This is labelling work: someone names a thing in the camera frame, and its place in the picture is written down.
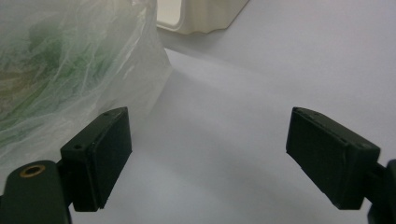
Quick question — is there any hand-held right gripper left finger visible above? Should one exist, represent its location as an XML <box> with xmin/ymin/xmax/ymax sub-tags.
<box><xmin>60</xmin><ymin>106</ymin><xmax>134</xmax><ymax>213</ymax></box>

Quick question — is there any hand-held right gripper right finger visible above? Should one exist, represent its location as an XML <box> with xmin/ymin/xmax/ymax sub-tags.
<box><xmin>285</xmin><ymin>106</ymin><xmax>381</xmax><ymax>211</ymax></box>

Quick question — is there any clear plastic bag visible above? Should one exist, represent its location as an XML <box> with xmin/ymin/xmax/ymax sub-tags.
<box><xmin>0</xmin><ymin>0</ymin><xmax>174</xmax><ymax>190</ymax></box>

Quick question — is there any white plastic bin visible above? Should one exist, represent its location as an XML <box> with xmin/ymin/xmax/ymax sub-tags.
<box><xmin>156</xmin><ymin>0</ymin><xmax>250</xmax><ymax>35</ymax></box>

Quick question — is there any green snack packet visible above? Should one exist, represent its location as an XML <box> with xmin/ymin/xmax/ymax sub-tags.
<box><xmin>0</xmin><ymin>18</ymin><xmax>132</xmax><ymax>147</ymax></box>

